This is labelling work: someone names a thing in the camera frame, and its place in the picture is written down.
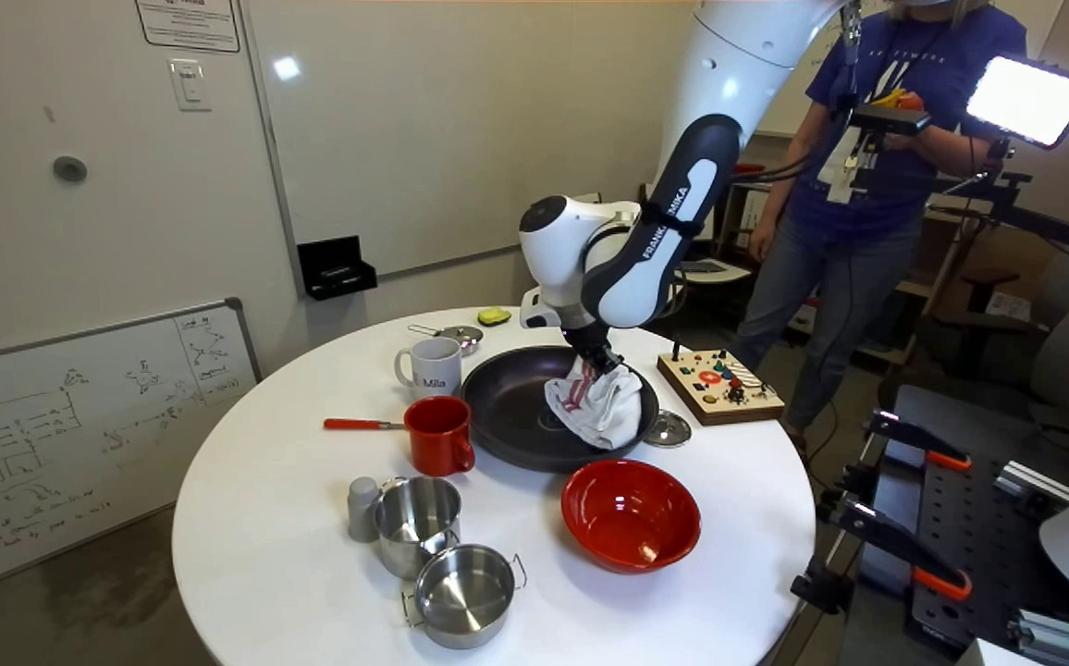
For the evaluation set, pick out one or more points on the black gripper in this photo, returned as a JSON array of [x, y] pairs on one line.
[[590, 339]]

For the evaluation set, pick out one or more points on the white towel with red stripes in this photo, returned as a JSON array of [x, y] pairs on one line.
[[602, 411]]

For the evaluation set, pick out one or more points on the black frying pan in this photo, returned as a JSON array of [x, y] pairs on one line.
[[508, 411]]

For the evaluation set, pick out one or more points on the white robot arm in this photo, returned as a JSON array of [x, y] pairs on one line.
[[730, 74]]

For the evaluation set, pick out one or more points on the round silver metal lid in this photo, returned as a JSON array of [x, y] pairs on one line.
[[672, 429]]

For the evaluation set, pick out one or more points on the yellow sponge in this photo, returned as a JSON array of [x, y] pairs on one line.
[[493, 316]]

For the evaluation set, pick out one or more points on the wooden busy board with buttons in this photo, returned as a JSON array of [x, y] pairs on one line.
[[720, 385]]

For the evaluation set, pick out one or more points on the red bowl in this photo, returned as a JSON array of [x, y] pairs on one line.
[[629, 517]]

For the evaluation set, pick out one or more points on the white mug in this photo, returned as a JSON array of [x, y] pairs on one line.
[[433, 367]]

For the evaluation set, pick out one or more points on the tall steel pot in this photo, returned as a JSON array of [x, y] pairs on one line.
[[415, 527]]

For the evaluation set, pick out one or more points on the small steel cylinder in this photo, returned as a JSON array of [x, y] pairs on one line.
[[364, 510]]

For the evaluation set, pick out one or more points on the person in blue shirt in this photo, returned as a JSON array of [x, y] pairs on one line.
[[877, 199]]

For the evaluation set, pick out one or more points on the black handheld controller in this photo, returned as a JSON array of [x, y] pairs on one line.
[[888, 116]]

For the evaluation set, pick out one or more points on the dark robot platform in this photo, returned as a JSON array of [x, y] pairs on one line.
[[1000, 519]]

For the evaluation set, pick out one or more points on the bright light panel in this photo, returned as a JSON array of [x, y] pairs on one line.
[[1032, 98]]

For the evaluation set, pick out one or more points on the round grey door stopper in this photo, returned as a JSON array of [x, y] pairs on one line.
[[67, 167]]

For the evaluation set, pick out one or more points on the black wall tray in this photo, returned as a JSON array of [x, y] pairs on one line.
[[336, 267]]

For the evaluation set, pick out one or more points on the white light switch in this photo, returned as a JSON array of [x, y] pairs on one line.
[[190, 84]]

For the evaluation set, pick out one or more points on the whiteboard leaning on wall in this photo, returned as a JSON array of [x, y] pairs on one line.
[[74, 429]]

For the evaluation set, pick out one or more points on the white wall sign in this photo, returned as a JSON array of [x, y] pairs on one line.
[[188, 22]]

